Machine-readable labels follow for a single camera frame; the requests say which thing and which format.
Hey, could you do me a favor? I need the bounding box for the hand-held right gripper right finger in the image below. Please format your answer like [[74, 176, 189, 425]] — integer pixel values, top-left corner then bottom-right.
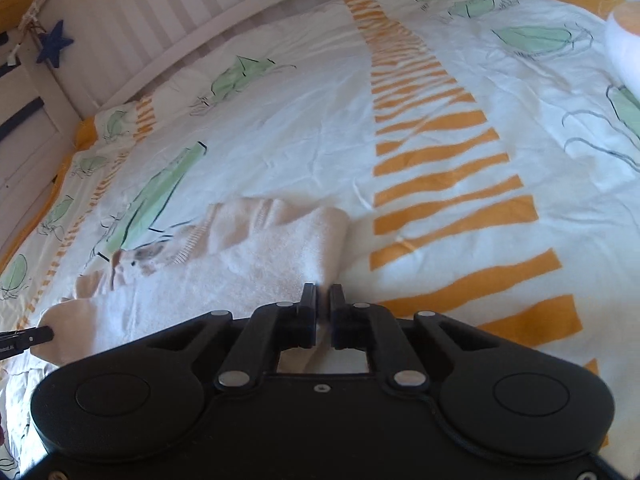
[[330, 283, 522, 394]]

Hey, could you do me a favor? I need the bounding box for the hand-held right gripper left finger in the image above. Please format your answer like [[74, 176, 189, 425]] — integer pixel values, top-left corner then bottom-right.
[[127, 283, 319, 393]]

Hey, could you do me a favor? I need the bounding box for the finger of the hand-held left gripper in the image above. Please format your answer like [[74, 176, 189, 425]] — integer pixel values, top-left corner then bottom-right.
[[0, 326, 55, 360]]

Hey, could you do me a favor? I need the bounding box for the beige knit sweater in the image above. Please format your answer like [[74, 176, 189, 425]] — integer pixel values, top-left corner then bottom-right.
[[37, 198, 373, 376]]

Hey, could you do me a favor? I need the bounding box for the white leaf print duvet cover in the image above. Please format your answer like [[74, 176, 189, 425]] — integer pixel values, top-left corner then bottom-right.
[[0, 0, 640, 480]]

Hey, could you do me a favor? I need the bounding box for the blue star decoration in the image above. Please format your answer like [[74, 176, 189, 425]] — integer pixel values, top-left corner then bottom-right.
[[36, 19, 75, 69]]

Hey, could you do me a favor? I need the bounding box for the white soft cushion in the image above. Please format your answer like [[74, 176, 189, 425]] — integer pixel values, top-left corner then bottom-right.
[[603, 2, 640, 92]]

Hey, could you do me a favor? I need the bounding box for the white slatted wooden bed frame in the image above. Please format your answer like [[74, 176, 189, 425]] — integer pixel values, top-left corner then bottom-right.
[[0, 0, 463, 261]]

